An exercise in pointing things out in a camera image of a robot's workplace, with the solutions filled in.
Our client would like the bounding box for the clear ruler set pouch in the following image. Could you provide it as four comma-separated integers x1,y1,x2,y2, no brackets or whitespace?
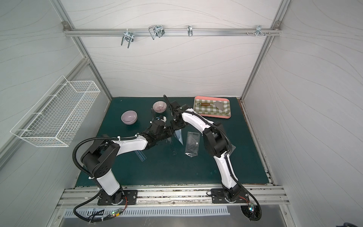
230,144,236,154

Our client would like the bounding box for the blue printed ruler set card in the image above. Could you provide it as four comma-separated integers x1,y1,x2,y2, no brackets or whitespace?
175,129,183,145

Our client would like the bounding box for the clear blue straight ruler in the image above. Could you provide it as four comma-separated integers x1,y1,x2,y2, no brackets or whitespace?
134,150,147,162

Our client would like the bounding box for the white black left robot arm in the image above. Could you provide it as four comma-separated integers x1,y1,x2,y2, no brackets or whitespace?
72,118,179,223

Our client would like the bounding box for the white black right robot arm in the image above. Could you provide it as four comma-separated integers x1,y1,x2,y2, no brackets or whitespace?
164,95,262,221

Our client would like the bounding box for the purple striped bowl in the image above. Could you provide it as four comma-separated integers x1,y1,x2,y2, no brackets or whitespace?
153,101,167,114

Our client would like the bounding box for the pink plastic tray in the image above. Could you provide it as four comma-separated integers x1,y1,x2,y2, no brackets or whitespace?
193,96,232,119

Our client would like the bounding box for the plain lilac bowl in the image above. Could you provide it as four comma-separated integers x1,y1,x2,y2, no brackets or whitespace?
121,110,138,125

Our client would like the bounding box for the green white checkered cloth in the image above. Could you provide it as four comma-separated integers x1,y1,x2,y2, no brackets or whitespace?
193,98,231,116

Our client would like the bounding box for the metal u-bolt clamp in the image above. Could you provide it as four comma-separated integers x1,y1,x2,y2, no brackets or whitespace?
148,25,165,40
187,25,193,37
121,30,134,48

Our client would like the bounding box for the wooden handled metal scraper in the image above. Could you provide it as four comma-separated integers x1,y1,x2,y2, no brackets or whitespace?
197,101,225,111

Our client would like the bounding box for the aluminium overhead rail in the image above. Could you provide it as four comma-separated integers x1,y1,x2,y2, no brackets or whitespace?
63,22,282,37

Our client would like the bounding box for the white wire basket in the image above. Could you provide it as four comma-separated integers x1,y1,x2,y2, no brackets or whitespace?
10,76,100,148

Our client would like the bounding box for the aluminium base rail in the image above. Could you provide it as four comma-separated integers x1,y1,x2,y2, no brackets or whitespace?
56,184,290,209

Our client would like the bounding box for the metal bracket clamp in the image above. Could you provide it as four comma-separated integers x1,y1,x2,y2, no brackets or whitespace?
246,25,271,37

